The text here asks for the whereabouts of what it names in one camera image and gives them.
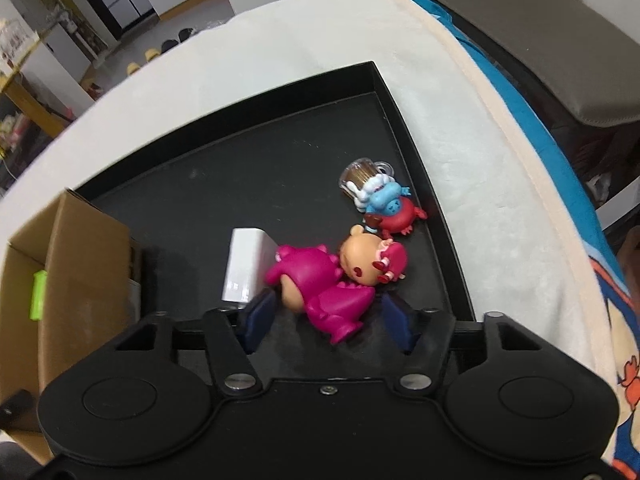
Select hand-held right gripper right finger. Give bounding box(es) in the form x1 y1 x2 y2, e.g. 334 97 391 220
381 292 547 396

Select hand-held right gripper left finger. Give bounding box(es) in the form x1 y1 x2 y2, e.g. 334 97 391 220
112 289 279 397

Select white charger plug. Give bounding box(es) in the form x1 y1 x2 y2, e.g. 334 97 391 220
218 228 279 307

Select pink hooded figurine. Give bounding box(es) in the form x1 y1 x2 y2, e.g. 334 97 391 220
264 243 377 346

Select blue and red figurine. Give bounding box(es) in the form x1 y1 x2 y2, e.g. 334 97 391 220
349 175 429 239

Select black tray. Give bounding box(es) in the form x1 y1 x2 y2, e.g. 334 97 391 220
72 60 477 377

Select clear toy mug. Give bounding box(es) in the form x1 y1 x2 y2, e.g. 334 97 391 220
339 157 397 199

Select brown cardboard box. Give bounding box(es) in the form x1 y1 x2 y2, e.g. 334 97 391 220
0 187 144 433

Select blue printed bed sheet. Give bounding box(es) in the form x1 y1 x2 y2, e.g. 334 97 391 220
379 0 640 480

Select grey chair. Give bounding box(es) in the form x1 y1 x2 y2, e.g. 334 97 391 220
413 0 640 129

